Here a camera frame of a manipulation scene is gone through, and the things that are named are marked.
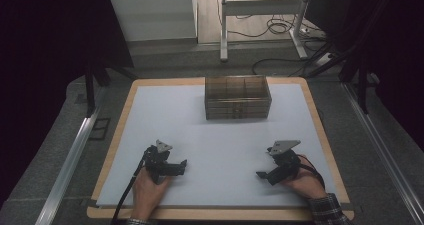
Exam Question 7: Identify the person's left hand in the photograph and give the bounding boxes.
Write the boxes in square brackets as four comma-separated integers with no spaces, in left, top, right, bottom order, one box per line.
[132,168,172,221]

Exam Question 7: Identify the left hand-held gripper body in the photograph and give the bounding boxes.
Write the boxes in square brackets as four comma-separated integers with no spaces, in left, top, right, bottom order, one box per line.
[143,139,175,186]

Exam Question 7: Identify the person's right hand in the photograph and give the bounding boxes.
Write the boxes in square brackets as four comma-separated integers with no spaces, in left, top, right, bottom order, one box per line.
[281,163,327,200]

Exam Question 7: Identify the brown transparent drawer box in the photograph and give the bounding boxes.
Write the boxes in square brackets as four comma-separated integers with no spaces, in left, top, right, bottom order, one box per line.
[204,75,273,121]

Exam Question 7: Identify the black and red gripper cable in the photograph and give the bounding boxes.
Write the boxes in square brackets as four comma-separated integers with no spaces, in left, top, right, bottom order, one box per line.
[297,153,326,190]

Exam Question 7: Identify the white metal desk frame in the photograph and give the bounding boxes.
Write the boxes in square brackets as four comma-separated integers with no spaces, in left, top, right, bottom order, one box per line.
[219,0,313,63]

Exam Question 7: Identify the coiled black floor cable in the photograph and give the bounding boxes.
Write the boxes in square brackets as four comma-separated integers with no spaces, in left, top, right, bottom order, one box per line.
[228,14,301,39]

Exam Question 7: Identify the black metal stand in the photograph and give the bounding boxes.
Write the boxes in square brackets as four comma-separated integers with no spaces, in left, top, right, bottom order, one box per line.
[339,50,372,115]
[83,63,112,118]

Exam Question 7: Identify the dark curtain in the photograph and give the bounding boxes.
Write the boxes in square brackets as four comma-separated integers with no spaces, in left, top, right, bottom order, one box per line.
[0,0,135,209]
[304,0,424,153]

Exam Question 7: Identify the aluminium floor rail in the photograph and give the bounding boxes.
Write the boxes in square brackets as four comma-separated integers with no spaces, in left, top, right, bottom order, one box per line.
[34,107,102,225]
[342,82,424,225]

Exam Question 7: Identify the white power strip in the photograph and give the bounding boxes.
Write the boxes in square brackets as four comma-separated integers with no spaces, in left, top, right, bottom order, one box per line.
[299,26,327,40]

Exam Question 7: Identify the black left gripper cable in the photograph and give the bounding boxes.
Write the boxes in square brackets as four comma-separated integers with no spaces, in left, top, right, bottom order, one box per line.
[110,150,148,225]

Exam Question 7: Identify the white cabinet panel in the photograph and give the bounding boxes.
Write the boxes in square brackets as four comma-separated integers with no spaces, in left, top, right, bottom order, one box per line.
[108,0,198,42]

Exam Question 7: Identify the long black floor cable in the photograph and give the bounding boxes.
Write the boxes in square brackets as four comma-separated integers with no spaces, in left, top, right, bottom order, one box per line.
[251,44,329,78]

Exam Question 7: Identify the black floor frame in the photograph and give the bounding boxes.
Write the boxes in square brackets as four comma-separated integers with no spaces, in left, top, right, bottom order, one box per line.
[87,117,111,141]

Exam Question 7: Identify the white table mat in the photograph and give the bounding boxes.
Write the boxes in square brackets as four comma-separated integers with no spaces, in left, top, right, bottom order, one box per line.
[95,83,338,208]

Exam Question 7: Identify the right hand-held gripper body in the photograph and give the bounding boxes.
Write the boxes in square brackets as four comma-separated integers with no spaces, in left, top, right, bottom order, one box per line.
[266,139,302,187]

